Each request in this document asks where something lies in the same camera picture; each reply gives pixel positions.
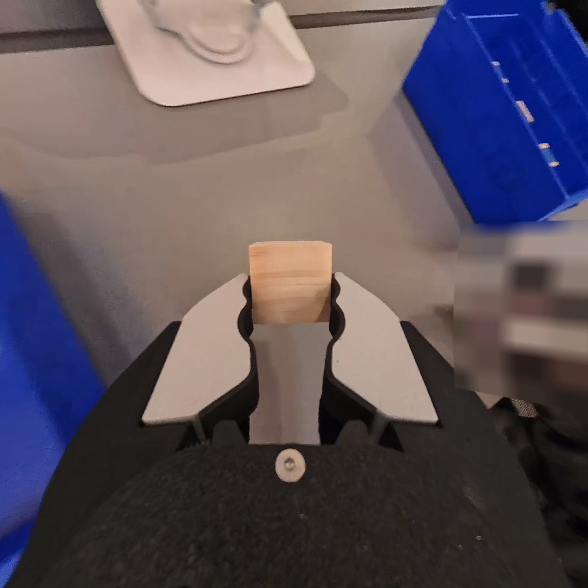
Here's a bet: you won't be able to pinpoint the blue plastic bin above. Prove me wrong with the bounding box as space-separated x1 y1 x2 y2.
0 190 108 575
402 0 588 225

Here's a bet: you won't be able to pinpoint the person's legs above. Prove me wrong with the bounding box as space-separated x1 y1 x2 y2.
492 400 588 588

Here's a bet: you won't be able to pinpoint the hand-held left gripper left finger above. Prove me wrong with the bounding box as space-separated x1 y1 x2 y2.
141 272 260 444

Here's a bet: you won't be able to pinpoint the wood and white document stand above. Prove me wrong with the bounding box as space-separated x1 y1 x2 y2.
96 0 317 107

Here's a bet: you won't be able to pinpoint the wooden cube with blue stripe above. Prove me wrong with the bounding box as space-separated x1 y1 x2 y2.
248 240 334 324

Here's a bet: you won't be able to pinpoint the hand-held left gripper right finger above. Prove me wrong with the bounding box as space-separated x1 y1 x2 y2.
321 271 439 444

